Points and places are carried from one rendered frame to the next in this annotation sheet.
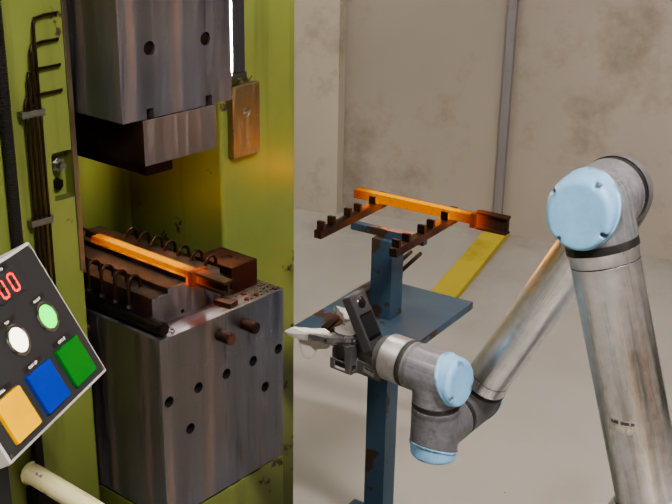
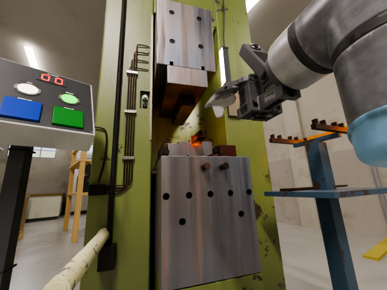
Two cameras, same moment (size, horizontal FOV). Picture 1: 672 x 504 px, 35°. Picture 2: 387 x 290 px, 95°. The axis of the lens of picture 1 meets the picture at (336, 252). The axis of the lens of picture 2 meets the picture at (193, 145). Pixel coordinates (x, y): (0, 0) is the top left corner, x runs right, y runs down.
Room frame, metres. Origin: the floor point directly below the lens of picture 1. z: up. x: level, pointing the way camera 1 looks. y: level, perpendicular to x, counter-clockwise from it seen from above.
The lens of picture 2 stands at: (1.53, -0.11, 0.79)
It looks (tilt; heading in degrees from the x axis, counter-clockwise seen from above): 14 degrees up; 34
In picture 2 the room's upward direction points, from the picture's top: 2 degrees counter-clockwise
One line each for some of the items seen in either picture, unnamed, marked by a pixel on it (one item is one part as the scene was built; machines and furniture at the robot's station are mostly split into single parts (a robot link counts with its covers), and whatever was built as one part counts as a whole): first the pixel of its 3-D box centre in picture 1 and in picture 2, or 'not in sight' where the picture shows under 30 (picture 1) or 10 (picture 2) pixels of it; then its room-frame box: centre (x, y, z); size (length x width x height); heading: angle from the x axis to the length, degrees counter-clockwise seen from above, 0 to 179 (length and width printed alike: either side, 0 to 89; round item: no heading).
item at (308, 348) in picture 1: (307, 343); (218, 106); (1.89, 0.05, 0.97); 0.09 x 0.03 x 0.06; 87
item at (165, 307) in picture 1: (124, 271); (181, 157); (2.29, 0.48, 0.96); 0.42 x 0.20 x 0.09; 51
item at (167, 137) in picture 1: (115, 117); (179, 97); (2.29, 0.48, 1.32); 0.42 x 0.20 x 0.10; 51
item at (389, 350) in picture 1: (398, 358); (300, 58); (1.82, -0.12, 0.98); 0.10 x 0.05 x 0.09; 141
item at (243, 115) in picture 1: (243, 119); (234, 103); (2.48, 0.22, 1.27); 0.09 x 0.02 x 0.17; 141
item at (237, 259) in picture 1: (226, 270); (222, 153); (2.33, 0.26, 0.95); 0.12 x 0.09 x 0.07; 51
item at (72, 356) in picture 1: (74, 362); (68, 118); (1.73, 0.47, 1.01); 0.07 x 0.05 x 0.07; 166
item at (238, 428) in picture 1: (145, 365); (192, 207); (2.34, 0.46, 0.69); 0.56 x 0.38 x 0.45; 51
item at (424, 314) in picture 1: (385, 317); (325, 191); (2.51, -0.13, 0.75); 0.40 x 0.30 x 0.02; 147
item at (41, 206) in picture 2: not in sight; (32, 206); (3.67, 8.11, 0.40); 2.07 x 1.67 x 0.80; 68
